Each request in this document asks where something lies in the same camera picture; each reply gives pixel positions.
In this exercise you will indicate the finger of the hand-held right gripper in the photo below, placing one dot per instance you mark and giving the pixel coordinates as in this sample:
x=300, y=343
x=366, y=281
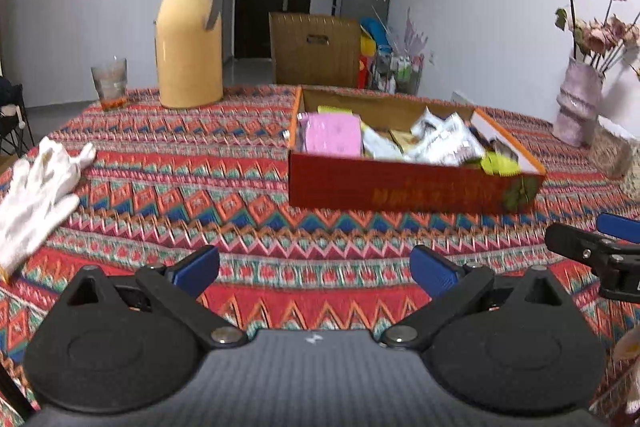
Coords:
x=620, y=224
x=575, y=243

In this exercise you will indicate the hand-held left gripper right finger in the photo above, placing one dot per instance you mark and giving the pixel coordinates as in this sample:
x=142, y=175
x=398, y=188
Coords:
x=432, y=269

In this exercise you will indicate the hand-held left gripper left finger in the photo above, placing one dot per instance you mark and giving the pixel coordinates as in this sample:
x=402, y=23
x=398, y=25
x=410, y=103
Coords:
x=195, y=266

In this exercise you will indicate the orange cardboard box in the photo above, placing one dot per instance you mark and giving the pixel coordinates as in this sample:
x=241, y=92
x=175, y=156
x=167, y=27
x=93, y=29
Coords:
x=400, y=189

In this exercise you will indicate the bright green snack packet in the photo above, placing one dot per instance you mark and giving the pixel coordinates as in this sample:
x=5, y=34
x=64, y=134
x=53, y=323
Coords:
x=500, y=164

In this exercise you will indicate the white brown snack packet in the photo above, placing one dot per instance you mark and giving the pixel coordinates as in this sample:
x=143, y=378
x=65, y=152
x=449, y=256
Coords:
x=452, y=147
x=427, y=127

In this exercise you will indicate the small gold snack packet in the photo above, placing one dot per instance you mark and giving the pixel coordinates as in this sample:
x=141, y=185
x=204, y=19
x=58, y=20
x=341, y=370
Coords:
x=404, y=141

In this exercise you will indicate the pink snack packet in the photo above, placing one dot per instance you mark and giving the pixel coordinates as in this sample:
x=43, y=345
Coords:
x=332, y=134

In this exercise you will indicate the person's right forearm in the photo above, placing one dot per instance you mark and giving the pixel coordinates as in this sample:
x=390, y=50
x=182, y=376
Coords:
x=631, y=347

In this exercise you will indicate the clear jar of seeds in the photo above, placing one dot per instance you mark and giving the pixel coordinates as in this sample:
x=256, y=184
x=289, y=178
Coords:
x=610, y=149

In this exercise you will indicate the white cotton glove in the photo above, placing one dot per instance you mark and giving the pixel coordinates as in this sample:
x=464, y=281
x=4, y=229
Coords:
x=55, y=154
x=30, y=212

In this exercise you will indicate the bunch of dried pink roses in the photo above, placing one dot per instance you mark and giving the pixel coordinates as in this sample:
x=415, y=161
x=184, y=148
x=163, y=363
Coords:
x=595, y=37

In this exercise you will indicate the clear drinking glass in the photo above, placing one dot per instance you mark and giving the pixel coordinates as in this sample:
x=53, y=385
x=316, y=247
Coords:
x=109, y=84

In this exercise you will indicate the yellow thermos jug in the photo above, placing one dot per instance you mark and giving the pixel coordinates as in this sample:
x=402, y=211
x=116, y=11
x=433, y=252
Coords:
x=190, y=57

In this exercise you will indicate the red gift box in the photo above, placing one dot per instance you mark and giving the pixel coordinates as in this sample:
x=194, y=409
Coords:
x=364, y=67

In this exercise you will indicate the wooden chair back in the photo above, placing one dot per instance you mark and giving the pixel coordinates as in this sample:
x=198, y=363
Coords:
x=300, y=62

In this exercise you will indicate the yellow bag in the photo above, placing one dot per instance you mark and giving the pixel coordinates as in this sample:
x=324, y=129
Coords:
x=367, y=46

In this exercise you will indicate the blue plastic item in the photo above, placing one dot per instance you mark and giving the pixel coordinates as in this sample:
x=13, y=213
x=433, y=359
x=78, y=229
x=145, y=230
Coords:
x=374, y=29

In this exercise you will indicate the black folding chair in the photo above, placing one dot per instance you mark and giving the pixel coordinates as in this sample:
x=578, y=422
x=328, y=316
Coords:
x=10, y=97

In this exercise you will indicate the purple wall decal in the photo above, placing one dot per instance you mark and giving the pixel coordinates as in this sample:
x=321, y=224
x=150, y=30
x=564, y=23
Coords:
x=415, y=37

